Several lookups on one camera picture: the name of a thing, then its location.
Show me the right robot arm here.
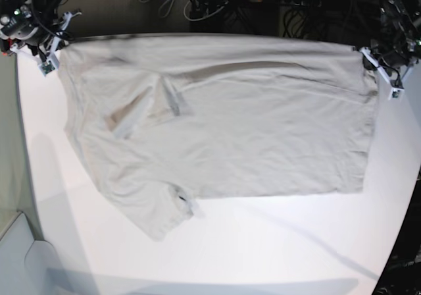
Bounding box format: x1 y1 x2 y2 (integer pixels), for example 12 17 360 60
1 0 73 56

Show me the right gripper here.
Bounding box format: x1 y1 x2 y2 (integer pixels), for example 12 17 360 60
16 24 71 56

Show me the red black clamp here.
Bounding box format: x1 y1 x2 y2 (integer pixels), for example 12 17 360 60
0 39 13 56

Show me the beige t-shirt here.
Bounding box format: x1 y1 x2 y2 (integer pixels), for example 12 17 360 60
58 35 378 241

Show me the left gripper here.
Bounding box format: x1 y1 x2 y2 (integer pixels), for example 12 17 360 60
369 40 420 70

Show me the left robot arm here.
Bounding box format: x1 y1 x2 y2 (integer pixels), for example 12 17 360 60
371 0 420 69

